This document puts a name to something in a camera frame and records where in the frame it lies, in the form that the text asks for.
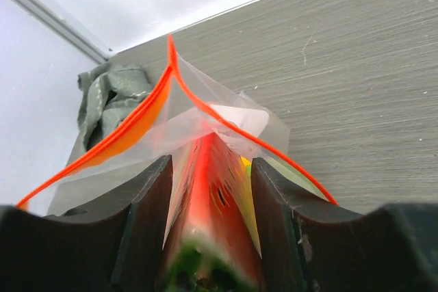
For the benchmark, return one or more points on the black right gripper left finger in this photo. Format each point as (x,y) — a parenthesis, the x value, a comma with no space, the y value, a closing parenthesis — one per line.
(111,243)

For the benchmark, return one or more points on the green crumpled cloth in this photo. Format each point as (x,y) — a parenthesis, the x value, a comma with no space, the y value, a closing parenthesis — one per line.
(110,92)

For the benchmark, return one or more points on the green custard apple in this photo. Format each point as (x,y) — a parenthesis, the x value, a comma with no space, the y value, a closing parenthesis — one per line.
(247,165)

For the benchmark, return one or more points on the clear zip top bag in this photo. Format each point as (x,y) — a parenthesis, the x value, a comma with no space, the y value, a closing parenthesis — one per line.
(184,106)

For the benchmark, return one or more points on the aluminium left frame post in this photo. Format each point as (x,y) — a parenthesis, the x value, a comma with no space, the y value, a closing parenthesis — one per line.
(59,20)

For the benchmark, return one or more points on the watermelon slice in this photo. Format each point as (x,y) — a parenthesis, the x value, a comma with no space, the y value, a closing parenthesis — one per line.
(211,240)

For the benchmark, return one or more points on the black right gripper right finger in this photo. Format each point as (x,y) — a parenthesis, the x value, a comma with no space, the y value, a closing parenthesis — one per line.
(309,244)

